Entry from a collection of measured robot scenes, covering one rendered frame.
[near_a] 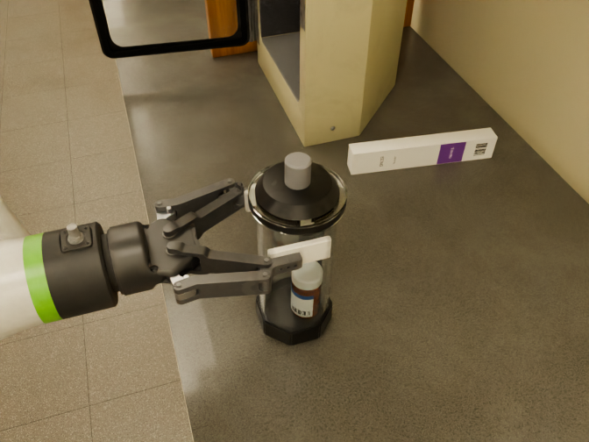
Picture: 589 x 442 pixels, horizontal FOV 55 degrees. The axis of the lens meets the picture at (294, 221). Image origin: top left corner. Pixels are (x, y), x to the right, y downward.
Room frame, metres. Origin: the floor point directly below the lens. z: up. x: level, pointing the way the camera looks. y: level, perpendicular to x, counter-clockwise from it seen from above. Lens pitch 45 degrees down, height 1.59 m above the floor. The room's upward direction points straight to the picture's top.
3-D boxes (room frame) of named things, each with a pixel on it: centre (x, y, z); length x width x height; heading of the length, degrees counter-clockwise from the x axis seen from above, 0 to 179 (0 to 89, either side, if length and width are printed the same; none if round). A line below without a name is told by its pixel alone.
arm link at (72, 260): (0.38, 0.22, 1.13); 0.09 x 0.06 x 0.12; 18
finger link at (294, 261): (0.38, 0.01, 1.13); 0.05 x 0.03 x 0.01; 108
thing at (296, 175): (0.45, 0.00, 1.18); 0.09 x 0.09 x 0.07
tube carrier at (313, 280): (0.45, 0.00, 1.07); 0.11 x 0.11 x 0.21
